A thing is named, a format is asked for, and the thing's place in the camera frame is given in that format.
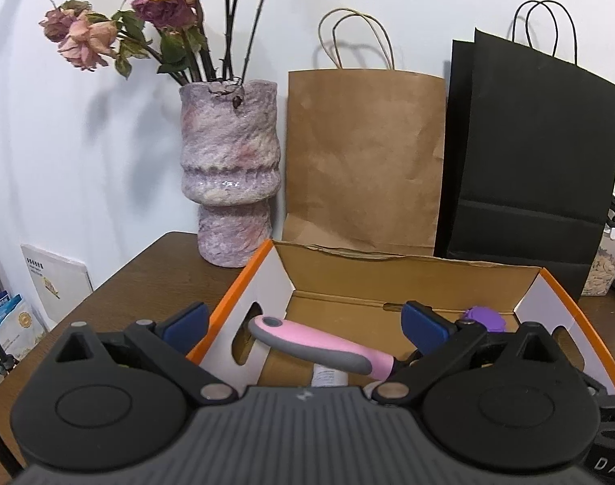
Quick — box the purple plastic bottle cap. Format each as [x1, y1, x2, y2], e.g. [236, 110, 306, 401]
[459, 306, 506, 333]

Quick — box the pink grey pet brush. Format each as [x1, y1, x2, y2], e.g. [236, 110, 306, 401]
[247, 315, 423, 381]

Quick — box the white ribbed bottle cap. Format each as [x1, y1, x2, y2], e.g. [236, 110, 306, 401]
[311, 363, 348, 388]

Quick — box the red cardboard box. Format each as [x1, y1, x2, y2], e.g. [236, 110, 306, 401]
[185, 238, 615, 405]

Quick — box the white booklet on floor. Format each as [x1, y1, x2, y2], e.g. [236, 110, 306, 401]
[20, 244, 94, 329]

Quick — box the blue white package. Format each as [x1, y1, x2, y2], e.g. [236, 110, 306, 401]
[0, 291, 47, 361]

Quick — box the brown paper bag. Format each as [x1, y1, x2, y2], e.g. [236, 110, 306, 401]
[282, 8, 446, 255]

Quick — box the clear seed storage container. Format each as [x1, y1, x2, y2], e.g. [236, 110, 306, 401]
[581, 195, 615, 297]

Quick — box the black paper bag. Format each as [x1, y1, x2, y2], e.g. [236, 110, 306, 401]
[432, 0, 615, 305]

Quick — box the purple ceramic vase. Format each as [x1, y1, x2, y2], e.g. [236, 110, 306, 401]
[179, 80, 281, 268]

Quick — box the dried rose bouquet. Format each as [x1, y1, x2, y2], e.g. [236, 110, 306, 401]
[39, 0, 265, 86]

